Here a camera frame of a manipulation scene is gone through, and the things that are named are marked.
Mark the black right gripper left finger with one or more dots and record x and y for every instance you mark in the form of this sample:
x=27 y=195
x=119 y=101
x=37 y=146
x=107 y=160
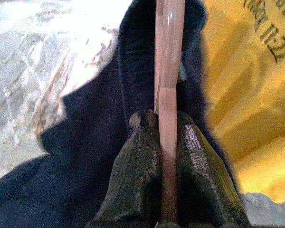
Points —
x=135 y=180

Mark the navy garment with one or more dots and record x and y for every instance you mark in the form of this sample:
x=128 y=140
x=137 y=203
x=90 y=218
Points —
x=85 y=154

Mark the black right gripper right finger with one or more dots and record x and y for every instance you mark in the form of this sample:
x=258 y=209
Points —
x=199 y=185

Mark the pink clothes hanger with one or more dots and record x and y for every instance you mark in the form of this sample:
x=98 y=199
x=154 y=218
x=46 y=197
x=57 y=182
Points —
x=167 y=71

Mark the yellow shirt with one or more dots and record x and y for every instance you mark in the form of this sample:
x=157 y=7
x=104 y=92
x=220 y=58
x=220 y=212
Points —
x=256 y=107

